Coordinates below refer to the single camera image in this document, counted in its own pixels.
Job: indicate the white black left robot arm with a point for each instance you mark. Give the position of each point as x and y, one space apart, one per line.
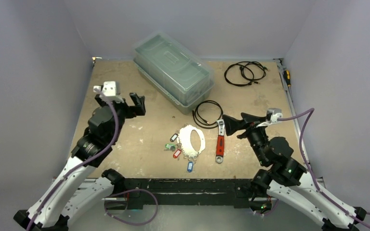
61 206

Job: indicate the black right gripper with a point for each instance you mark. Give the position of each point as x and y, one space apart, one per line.
247 126

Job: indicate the aluminium frame rail right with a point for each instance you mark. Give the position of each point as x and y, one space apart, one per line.
295 116

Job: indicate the key with green tag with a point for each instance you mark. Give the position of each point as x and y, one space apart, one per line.
170 147

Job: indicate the clear plastic storage box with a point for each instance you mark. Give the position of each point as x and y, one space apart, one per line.
177 73

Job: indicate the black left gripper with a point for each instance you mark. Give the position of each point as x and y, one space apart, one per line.
138 109

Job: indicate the yellow black screwdriver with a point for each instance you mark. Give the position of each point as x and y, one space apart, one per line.
287 78

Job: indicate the key with blue tag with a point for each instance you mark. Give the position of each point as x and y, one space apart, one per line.
190 166

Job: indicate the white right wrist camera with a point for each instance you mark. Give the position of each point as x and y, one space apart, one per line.
271 118

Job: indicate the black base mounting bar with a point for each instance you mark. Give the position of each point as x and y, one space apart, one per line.
237 193

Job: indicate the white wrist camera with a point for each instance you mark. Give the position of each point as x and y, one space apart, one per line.
271 118
110 90

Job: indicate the adjustable wrench red handle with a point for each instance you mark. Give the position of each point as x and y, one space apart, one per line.
220 147

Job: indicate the key with red tag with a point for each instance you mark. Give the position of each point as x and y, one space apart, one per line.
177 153

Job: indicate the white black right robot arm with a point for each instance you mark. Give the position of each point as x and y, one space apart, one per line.
287 180

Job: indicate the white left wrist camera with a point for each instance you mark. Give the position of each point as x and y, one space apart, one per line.
110 90

